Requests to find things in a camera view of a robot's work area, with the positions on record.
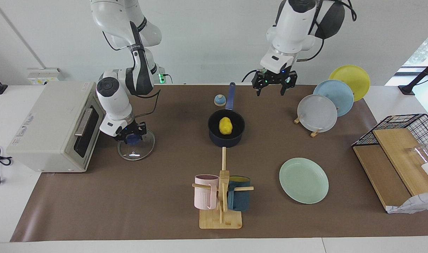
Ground clear glass cup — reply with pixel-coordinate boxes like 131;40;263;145
406;144;428;166

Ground beige toaster oven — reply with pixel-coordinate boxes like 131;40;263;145
6;82;105;173

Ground wooden plate rack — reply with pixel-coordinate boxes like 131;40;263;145
294;105;341;137

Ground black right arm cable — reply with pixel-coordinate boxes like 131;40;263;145
102;21;162;118

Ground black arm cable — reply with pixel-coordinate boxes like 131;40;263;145
102;21;162;118
242;0;357;83

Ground yellow plate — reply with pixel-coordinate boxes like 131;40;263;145
329;65;370;102

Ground dark pot purple handle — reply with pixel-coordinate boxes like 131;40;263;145
208;82;245;147

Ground wooden shelf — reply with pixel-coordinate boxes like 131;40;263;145
352;126;428;211

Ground dark blue mug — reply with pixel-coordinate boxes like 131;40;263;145
227;176;251;212

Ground white checked cloth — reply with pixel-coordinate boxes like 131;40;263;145
386;192;428;214

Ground white wall power strip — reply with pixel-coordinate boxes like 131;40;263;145
27;68;65;85

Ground brown paper table mat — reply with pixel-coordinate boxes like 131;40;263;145
10;84;428;242

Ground black desk stand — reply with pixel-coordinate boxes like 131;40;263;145
398;56;428;95

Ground yellow potato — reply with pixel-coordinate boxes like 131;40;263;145
219;117;233;136

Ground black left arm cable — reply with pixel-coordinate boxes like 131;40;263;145
242;0;357;83

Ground mint green plate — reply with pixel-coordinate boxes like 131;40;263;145
279;157;329;204

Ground black wire shelf frame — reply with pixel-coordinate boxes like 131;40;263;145
352;113;428;159

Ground pink mug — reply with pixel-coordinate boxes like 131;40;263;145
194;175;220;210

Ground wooden mug tree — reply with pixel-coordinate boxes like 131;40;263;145
192;147;254;229

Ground grey plate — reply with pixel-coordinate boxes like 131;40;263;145
297;94;338;133

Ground light blue plate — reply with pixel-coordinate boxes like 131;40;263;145
313;80;354;117

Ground glass lid purple knob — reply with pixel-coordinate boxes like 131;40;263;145
117;129;155;161

